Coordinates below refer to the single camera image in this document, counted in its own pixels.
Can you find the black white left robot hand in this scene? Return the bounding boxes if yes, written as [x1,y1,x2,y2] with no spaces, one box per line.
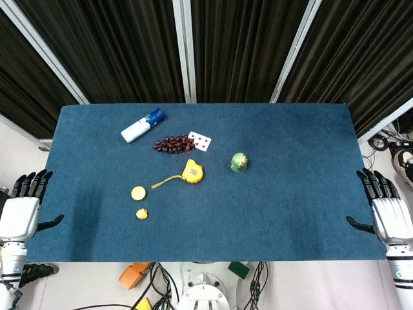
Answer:
[0,169,65,243]

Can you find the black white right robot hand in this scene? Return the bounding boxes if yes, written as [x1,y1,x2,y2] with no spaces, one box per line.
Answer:
[345,167,413,246]

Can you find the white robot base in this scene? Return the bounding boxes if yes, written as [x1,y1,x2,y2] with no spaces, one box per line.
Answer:
[177,261,241,310]

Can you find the yellow broken eggshell piece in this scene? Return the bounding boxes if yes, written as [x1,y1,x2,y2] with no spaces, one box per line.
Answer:
[130,185,147,201]

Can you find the green and brown painted thimble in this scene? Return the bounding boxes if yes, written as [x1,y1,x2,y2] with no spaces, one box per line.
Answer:
[230,152,249,173]

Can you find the black shoe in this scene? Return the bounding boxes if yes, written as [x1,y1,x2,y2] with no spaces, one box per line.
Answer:
[19,263,59,288]

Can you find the white shoe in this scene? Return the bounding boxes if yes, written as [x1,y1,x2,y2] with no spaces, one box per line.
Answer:
[392,149,413,190]

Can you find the dark brown curtain panel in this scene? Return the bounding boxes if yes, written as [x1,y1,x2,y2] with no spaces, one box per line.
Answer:
[190,0,312,104]
[14,0,186,104]
[277,0,413,138]
[0,9,80,140]

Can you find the orange box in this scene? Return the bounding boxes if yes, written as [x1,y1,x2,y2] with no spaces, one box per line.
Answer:
[117,262,152,291]

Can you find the blue table cloth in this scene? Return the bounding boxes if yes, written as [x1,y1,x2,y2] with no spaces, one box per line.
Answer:
[25,103,388,263]

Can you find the white bottle with blue cap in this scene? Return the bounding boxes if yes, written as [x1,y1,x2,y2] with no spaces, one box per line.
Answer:
[121,107,165,143]

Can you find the yellow box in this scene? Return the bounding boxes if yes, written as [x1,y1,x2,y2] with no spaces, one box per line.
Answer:
[134,296,154,310]

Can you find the green block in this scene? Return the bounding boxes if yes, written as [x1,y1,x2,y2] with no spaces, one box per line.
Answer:
[228,261,251,280]

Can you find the dark red grape bunch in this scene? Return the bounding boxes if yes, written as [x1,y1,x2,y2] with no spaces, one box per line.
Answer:
[152,134,196,155]

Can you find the yellow tape measure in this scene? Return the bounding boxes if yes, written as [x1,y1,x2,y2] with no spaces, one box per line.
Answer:
[150,158,205,190]

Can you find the hearts playing card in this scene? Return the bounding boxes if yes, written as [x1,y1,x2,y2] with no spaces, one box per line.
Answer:
[187,130,212,152]

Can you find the black cable bundle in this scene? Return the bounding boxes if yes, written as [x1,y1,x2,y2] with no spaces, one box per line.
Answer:
[141,262,181,310]
[367,119,413,152]
[243,261,269,310]

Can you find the white frame post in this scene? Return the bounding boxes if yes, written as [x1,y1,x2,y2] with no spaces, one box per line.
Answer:
[357,98,413,143]
[0,0,90,105]
[172,0,197,104]
[269,0,323,104]

